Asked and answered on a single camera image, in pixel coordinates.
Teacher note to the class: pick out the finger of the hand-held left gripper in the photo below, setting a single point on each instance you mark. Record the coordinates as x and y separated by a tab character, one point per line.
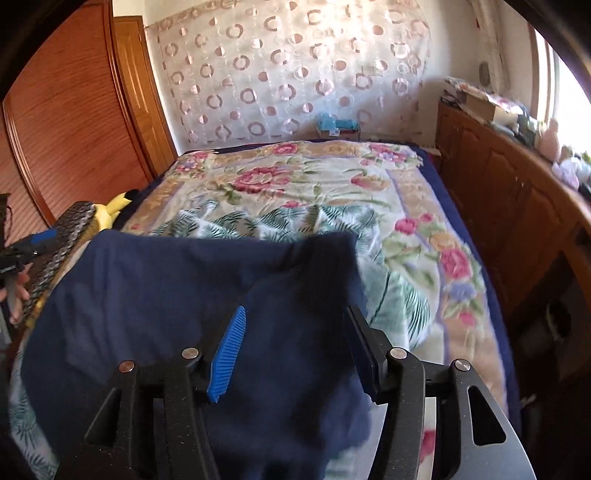
3	217
41	237

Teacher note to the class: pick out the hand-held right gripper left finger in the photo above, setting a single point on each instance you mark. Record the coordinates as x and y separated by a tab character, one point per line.
226	360

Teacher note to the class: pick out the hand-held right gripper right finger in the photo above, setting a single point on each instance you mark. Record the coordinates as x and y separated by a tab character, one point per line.
369	369

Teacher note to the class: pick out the navy printed t-shirt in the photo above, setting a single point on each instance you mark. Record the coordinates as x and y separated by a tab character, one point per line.
161	286

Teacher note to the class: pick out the person's left hand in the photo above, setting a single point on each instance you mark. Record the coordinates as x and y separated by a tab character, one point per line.
21	286

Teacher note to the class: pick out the black patterned pillow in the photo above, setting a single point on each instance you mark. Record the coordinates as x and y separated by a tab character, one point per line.
60	249

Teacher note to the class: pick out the yellow plush toy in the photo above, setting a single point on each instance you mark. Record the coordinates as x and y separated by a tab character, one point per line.
115	203

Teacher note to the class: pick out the wooden slatted wardrobe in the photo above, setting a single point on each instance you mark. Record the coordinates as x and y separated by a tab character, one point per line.
69	115

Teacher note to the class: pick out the floral blanket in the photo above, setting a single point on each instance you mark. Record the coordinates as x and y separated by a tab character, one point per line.
323	184

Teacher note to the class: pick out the black trash bin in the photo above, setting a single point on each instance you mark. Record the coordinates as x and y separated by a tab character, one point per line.
558	321

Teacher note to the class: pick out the wooden cabinet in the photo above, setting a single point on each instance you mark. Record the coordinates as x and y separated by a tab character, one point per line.
508	194

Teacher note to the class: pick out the blue tissue box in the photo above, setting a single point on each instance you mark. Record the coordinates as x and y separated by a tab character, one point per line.
337	127

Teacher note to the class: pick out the pink jug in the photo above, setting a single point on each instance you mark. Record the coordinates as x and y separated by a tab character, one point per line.
549	141

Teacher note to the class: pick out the circle patterned sheer curtain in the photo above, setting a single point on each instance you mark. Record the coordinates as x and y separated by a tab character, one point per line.
286	69

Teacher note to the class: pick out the window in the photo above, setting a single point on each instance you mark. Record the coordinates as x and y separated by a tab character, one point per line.
561	83

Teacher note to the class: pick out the white patterned window curtain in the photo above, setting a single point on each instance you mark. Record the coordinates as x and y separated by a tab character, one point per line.
489	46

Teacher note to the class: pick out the grey round wall device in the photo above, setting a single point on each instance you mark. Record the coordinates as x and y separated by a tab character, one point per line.
485	73

